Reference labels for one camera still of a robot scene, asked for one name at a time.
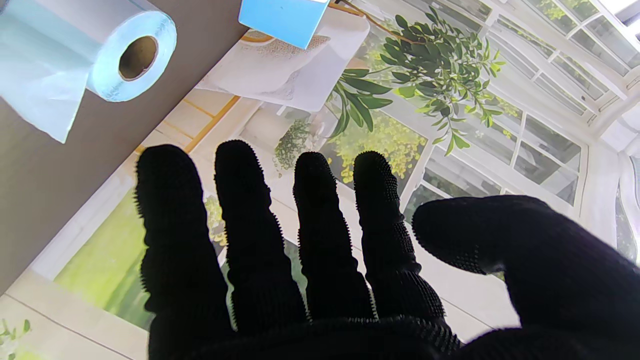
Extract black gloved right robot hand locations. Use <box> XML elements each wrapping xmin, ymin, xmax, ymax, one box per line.
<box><xmin>135</xmin><ymin>140</ymin><xmax>640</xmax><ymax>360</ymax></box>

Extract blue file box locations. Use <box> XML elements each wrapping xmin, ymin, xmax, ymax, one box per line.
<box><xmin>238</xmin><ymin>0</ymin><xmax>331</xmax><ymax>50</ymax></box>

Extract light blue label roll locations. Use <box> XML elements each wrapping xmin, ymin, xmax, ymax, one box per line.
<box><xmin>0</xmin><ymin>0</ymin><xmax>178</xmax><ymax>144</ymax></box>

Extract garden window backdrop banner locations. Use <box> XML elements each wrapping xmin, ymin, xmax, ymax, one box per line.
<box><xmin>0</xmin><ymin>0</ymin><xmax>640</xmax><ymax>360</ymax></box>

